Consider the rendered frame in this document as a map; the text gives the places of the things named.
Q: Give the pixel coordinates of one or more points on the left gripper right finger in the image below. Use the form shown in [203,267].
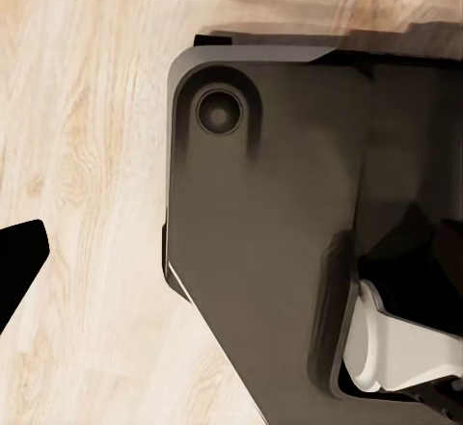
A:
[448,250]

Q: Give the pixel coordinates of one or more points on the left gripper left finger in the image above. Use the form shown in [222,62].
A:
[23,250]

